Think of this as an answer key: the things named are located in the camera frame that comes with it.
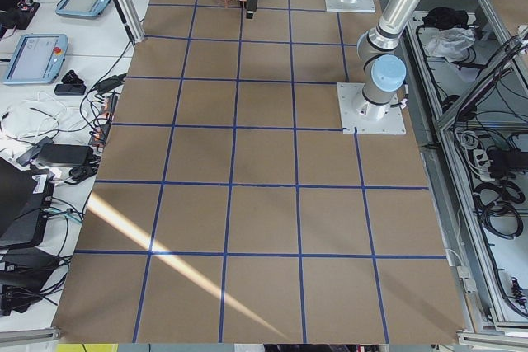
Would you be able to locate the black power brick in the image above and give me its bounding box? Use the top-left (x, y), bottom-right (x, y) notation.
top-left (36, 143), bottom-right (94, 167)

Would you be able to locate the blue teach pendant near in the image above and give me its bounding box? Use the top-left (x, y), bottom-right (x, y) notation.
top-left (2, 34), bottom-right (68, 86)

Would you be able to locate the orange lit power strip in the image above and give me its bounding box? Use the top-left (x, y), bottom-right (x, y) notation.
top-left (89, 92), bottom-right (119, 149)

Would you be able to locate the black laptop computer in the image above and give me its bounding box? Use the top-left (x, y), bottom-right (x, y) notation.
top-left (1, 159), bottom-right (54, 250)

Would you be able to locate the white crumpled cloth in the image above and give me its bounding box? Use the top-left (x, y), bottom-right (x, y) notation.
top-left (425, 27), bottom-right (475, 63)

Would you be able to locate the black cable bundle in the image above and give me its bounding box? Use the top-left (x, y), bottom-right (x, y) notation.
top-left (474, 181), bottom-right (525, 242)

